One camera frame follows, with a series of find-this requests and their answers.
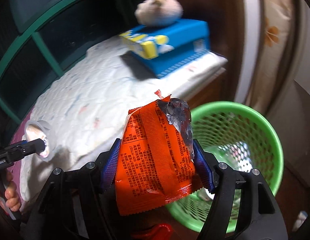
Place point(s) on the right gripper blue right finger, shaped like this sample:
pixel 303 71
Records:
pixel 204 164

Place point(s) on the orange snack wrapper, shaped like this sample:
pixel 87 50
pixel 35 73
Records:
pixel 156 159

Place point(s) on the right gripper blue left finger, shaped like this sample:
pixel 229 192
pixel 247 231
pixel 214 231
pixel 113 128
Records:
pixel 110 167

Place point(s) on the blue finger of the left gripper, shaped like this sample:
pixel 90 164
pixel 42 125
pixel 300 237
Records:
pixel 24 142

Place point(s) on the floral beige curtain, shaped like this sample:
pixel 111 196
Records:
pixel 277 21

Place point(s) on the red object on floor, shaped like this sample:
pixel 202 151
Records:
pixel 162 231

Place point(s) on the white quilted mattress pad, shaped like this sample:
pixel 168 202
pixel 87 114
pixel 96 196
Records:
pixel 87 107

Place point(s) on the blue yellow dotted shoe box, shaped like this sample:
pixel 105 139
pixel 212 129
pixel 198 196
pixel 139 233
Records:
pixel 163 50

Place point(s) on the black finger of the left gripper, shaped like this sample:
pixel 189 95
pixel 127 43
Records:
pixel 36 146

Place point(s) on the beige plush toy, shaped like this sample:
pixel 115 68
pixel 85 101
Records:
pixel 158 13

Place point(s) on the green window frame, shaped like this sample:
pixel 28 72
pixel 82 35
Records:
pixel 56 39

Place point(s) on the person's left hand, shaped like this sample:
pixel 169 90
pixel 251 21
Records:
pixel 13 200

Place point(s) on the green mesh trash basket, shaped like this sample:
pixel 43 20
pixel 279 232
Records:
pixel 243 139

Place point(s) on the round labelled plastic container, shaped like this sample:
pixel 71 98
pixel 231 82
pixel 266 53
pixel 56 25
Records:
pixel 43 133

